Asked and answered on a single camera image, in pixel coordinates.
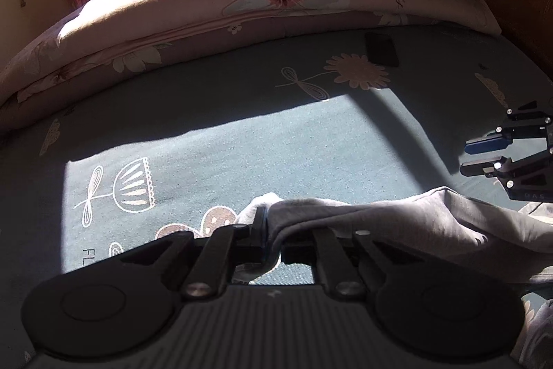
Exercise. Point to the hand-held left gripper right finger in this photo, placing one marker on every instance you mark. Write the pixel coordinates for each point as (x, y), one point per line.
(328, 256)

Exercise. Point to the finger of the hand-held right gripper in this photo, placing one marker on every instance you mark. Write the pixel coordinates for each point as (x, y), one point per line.
(488, 143)
(484, 168)

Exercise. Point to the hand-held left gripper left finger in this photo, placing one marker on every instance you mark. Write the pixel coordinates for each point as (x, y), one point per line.
(259, 239)

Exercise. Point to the grey sweatpants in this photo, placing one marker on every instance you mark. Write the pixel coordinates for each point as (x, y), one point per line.
(389, 230)

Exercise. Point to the black phone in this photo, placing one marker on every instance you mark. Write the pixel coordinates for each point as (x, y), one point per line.
(382, 49)

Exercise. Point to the folded pink floral quilt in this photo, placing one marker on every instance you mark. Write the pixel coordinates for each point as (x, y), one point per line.
(173, 6)

